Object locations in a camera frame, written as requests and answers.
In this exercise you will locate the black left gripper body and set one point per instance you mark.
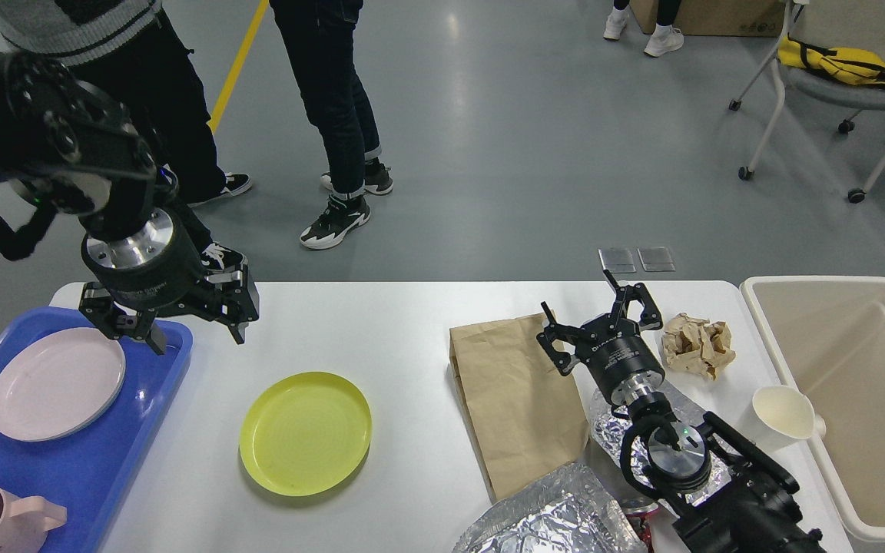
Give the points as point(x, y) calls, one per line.
point(155, 270)

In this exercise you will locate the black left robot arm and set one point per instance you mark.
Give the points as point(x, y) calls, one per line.
point(67, 147)

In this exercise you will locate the large crumpled aluminium foil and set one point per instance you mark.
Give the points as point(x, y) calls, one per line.
point(568, 510)

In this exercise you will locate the grey office chair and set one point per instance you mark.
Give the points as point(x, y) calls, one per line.
point(858, 24)

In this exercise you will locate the person in dark jeans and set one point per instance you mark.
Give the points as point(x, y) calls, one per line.
point(318, 38)

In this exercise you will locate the brown paper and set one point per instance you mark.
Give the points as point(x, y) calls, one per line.
point(697, 346)

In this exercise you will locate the beige plastic bin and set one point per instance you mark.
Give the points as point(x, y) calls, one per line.
point(826, 337)

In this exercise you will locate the person in grey sweater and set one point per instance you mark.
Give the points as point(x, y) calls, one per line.
point(130, 50)

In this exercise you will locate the pink plate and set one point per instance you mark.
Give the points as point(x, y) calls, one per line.
point(60, 384)

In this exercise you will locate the small aluminium foil piece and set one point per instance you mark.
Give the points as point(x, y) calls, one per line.
point(609, 430)

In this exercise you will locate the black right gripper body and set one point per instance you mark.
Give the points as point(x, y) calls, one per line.
point(618, 359)

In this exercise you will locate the left floor outlet plate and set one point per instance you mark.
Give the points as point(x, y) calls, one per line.
point(617, 260)

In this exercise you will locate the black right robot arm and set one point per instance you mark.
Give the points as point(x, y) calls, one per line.
point(727, 495)

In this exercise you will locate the floor outlet plate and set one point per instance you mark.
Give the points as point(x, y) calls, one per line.
point(617, 260)
point(656, 259)

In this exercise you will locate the yellow plate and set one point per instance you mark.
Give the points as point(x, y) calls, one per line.
point(306, 434)

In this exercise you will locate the person in black shorts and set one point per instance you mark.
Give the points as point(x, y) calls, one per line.
point(665, 38)

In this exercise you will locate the brown paper bag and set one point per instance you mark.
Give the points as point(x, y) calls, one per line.
point(526, 418)

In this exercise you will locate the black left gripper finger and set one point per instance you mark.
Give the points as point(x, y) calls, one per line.
point(230, 299)
point(97, 305)

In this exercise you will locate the white paper cup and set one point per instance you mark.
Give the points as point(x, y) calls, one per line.
point(783, 414)

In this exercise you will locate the right floor outlet plate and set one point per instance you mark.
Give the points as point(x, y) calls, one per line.
point(656, 259)

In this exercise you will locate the yellow bag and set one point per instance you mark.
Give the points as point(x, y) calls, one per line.
point(844, 65)

